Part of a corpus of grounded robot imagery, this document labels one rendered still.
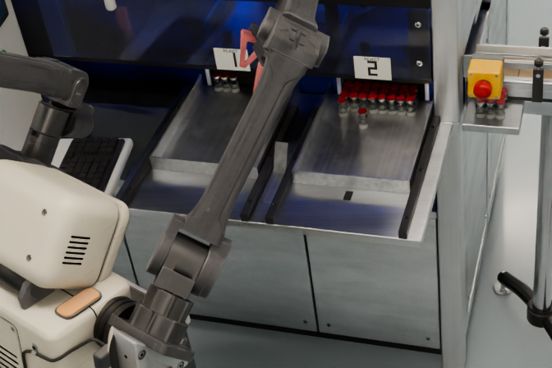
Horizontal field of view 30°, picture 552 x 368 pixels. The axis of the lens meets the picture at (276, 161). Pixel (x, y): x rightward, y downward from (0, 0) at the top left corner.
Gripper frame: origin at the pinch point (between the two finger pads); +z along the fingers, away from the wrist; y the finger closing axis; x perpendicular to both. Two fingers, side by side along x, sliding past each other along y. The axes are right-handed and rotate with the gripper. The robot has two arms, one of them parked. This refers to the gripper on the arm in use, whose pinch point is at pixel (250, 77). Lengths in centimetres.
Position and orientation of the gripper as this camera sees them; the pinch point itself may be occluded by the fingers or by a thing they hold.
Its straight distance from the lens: 208.8
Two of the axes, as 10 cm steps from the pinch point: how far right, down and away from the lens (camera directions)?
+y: 3.0, 6.2, -7.2
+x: 8.3, 2.0, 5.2
